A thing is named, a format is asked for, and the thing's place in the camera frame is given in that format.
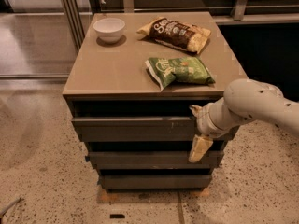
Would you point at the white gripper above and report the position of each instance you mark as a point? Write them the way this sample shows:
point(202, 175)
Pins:
point(204, 124)

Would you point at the grey top drawer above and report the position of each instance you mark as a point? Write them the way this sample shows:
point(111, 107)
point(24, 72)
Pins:
point(133, 129)

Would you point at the grey drawer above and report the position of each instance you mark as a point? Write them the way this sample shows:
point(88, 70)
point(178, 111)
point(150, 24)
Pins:
point(154, 181)
point(133, 129)
point(152, 160)

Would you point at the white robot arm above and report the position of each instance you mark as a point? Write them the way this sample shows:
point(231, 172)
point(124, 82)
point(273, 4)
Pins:
point(243, 101)

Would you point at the grey drawer cabinet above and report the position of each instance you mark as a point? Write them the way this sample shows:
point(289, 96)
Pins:
point(110, 81)

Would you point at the grey middle drawer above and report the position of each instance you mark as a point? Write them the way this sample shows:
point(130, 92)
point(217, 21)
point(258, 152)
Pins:
point(152, 160)

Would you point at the grey bottom drawer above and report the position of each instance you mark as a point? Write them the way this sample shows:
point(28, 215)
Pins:
point(154, 181)

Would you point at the green chip bag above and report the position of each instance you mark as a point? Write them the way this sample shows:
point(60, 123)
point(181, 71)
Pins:
point(185, 70)

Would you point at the brown chip bag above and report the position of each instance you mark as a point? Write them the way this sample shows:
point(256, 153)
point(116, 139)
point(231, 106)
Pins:
point(176, 34)

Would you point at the black floor marker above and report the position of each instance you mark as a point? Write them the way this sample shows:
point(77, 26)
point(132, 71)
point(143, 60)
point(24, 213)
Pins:
point(117, 216)

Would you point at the white ceramic bowl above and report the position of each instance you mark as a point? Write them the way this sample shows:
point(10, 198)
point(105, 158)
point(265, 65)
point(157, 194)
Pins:
point(109, 30)

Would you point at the metal railing post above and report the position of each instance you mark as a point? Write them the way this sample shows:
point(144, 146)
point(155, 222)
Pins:
point(239, 10)

